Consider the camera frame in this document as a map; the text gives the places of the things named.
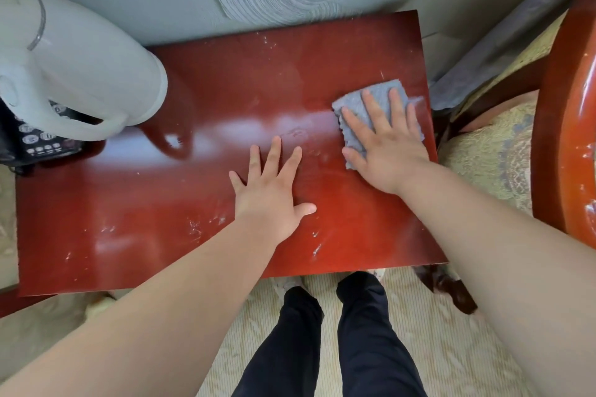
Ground person's left hand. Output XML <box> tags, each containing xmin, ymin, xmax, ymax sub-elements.
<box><xmin>228</xmin><ymin>135</ymin><xmax>317</xmax><ymax>246</ymax></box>

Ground person's right hand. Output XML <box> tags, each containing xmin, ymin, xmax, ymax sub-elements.
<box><xmin>341</xmin><ymin>87</ymin><xmax>430</xmax><ymax>195</ymax></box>

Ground grey-blue cleaning cloth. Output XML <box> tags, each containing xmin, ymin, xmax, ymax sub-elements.
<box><xmin>331</xmin><ymin>79</ymin><xmax>425</xmax><ymax>171</ymax></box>

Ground floral upholstered wooden armchair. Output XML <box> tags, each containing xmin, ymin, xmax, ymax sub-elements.
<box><xmin>414</xmin><ymin>0</ymin><xmax>596</xmax><ymax>316</ymax></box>

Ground person's left forearm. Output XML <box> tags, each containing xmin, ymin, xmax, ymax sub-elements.
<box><xmin>0</xmin><ymin>220</ymin><xmax>281</xmax><ymax>397</ymax></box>

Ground person's right forearm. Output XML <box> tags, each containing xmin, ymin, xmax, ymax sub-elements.
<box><xmin>395</xmin><ymin>161</ymin><xmax>596</xmax><ymax>397</ymax></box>

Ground person's left white shoe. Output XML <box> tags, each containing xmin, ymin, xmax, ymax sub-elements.
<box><xmin>272</xmin><ymin>276</ymin><xmax>304</xmax><ymax>302</ymax></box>

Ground person's black trousers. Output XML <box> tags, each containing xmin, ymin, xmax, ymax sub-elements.
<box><xmin>232</xmin><ymin>270</ymin><xmax>427</xmax><ymax>397</ymax></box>

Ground red wooden table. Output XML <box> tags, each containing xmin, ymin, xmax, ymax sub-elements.
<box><xmin>15</xmin><ymin>9</ymin><xmax>449</xmax><ymax>298</ymax></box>

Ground white electric kettle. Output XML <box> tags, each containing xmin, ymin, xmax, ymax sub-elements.
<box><xmin>0</xmin><ymin>0</ymin><xmax>168</xmax><ymax>141</ymax></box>

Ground black telephone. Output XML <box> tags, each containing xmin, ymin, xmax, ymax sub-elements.
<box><xmin>0</xmin><ymin>96</ymin><xmax>106</xmax><ymax>174</ymax></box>

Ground large red wooden desk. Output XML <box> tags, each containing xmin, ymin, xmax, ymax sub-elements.
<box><xmin>0</xmin><ymin>287</ymin><xmax>56</xmax><ymax>318</ymax></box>

